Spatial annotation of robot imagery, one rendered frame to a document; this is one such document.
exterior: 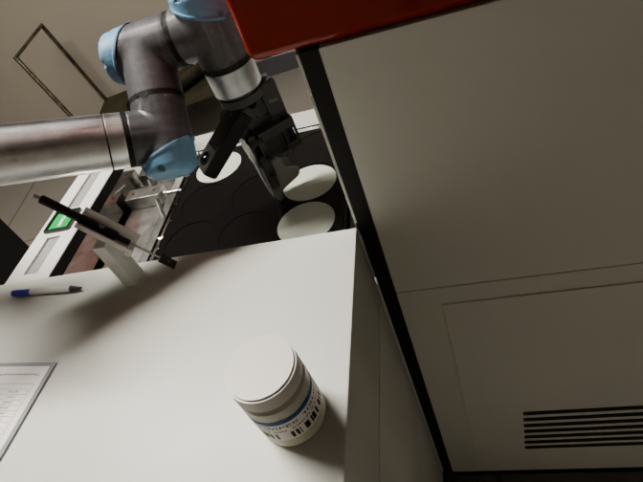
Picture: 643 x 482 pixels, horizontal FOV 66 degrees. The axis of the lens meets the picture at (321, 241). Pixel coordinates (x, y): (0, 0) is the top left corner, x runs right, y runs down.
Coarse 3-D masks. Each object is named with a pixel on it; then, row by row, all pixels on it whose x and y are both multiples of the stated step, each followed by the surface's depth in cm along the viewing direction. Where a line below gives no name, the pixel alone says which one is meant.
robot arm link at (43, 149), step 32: (160, 96) 66; (0, 128) 60; (32, 128) 61; (64, 128) 62; (96, 128) 63; (128, 128) 64; (160, 128) 66; (0, 160) 60; (32, 160) 61; (64, 160) 62; (96, 160) 64; (128, 160) 66; (160, 160) 66; (192, 160) 68
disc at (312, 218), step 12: (312, 204) 85; (324, 204) 84; (288, 216) 85; (300, 216) 84; (312, 216) 83; (324, 216) 82; (288, 228) 83; (300, 228) 82; (312, 228) 81; (324, 228) 80
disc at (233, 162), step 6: (234, 156) 104; (240, 156) 103; (228, 162) 103; (234, 162) 102; (222, 168) 102; (228, 168) 101; (234, 168) 101; (198, 174) 103; (222, 174) 100; (228, 174) 100; (204, 180) 101; (210, 180) 100; (216, 180) 100
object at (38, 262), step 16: (80, 176) 105; (96, 176) 104; (80, 192) 101; (96, 192) 98; (48, 240) 92; (64, 240) 89; (32, 256) 89; (48, 256) 87; (16, 272) 87; (32, 272) 86; (48, 272) 84
